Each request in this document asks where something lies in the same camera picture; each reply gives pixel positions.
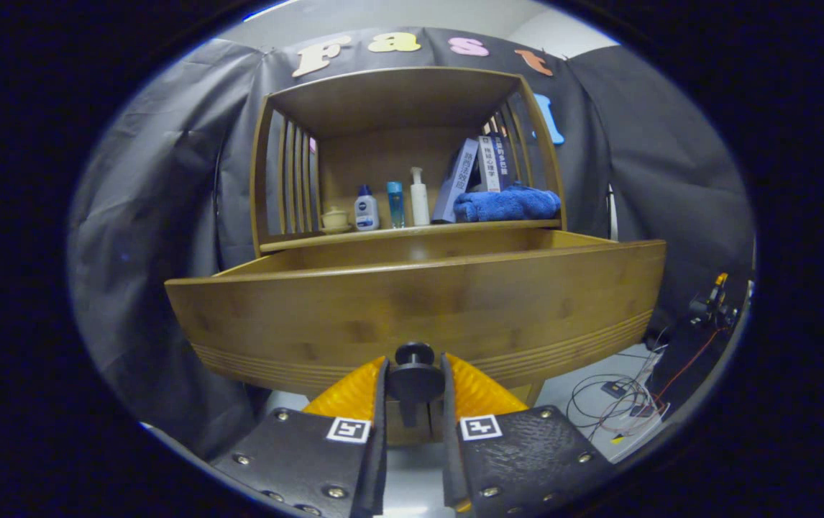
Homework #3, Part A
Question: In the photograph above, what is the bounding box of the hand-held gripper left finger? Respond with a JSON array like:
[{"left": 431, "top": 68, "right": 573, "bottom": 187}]
[{"left": 209, "top": 355, "right": 390, "bottom": 518}]

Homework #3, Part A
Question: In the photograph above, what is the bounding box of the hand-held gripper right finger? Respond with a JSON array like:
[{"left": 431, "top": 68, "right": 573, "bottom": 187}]
[{"left": 441, "top": 353, "right": 618, "bottom": 515}]

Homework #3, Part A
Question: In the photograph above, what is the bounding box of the black drawer knob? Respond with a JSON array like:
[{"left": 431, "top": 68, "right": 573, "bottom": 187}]
[{"left": 388, "top": 342, "right": 447, "bottom": 404}]

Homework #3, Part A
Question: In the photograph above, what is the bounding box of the wooden drawer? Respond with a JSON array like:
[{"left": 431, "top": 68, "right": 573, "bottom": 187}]
[{"left": 165, "top": 229, "right": 667, "bottom": 398}]

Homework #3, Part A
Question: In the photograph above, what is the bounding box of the wooden countertop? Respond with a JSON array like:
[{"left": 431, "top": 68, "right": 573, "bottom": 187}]
[{"left": 260, "top": 218, "right": 564, "bottom": 253}]

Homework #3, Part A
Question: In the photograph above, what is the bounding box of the wooden cabinet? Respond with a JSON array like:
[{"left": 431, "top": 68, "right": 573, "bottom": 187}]
[{"left": 250, "top": 67, "right": 568, "bottom": 447}]

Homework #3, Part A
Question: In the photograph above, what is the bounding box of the beige lidded teacup with saucer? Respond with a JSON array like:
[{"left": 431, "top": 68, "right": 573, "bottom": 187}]
[{"left": 320, "top": 206, "right": 352, "bottom": 235}]

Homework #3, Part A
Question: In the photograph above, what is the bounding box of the white bottle with blue cap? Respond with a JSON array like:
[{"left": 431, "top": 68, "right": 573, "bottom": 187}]
[{"left": 354, "top": 185, "right": 380, "bottom": 232}]

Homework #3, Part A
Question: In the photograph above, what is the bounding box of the clear teal bottle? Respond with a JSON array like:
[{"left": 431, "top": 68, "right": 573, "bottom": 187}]
[{"left": 386, "top": 181, "right": 406, "bottom": 230}]

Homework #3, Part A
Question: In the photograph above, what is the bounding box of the white pump bottle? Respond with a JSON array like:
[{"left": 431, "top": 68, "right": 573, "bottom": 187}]
[{"left": 411, "top": 167, "right": 431, "bottom": 227}]

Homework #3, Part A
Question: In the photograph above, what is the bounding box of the folded blue towel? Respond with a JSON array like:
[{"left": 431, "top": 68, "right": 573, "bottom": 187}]
[{"left": 453, "top": 181, "right": 562, "bottom": 223}]

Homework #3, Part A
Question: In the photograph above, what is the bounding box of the grey leaning book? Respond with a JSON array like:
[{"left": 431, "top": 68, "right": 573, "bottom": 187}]
[{"left": 431, "top": 138, "right": 480, "bottom": 224}]

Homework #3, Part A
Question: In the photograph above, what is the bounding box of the white spine book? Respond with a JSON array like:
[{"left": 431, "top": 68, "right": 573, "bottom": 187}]
[{"left": 477, "top": 135, "right": 501, "bottom": 193}]

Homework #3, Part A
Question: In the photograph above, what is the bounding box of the dark blue book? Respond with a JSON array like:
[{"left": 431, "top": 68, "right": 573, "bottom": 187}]
[{"left": 491, "top": 131, "right": 512, "bottom": 189}]

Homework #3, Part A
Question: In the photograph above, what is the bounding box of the black and orange device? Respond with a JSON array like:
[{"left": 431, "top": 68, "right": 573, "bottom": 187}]
[{"left": 689, "top": 272, "right": 740, "bottom": 328}]

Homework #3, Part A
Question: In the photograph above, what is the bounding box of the black backdrop cloth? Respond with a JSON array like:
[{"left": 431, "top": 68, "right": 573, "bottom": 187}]
[{"left": 67, "top": 27, "right": 756, "bottom": 461}]

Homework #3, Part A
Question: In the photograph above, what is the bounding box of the bundle of floor cables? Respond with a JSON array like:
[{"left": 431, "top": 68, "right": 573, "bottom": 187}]
[{"left": 567, "top": 345, "right": 672, "bottom": 443}]

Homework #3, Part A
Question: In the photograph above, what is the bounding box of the red cable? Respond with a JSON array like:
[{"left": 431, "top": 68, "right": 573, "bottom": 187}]
[{"left": 653, "top": 327, "right": 722, "bottom": 404}]

